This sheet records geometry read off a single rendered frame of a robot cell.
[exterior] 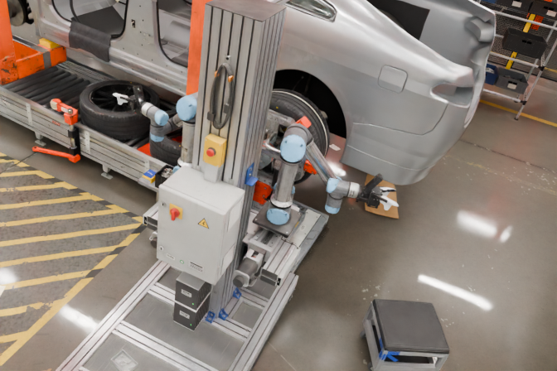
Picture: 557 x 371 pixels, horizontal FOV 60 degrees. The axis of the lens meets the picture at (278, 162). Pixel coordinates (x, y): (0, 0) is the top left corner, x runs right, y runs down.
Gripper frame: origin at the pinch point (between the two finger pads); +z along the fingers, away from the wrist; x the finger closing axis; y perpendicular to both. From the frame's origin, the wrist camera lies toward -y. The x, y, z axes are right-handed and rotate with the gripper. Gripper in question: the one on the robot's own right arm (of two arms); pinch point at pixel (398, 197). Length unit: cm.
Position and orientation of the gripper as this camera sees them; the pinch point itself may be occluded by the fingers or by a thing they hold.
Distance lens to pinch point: 248.1
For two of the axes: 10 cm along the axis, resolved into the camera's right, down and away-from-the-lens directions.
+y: -1.9, 8.7, 4.5
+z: 9.7, 2.3, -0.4
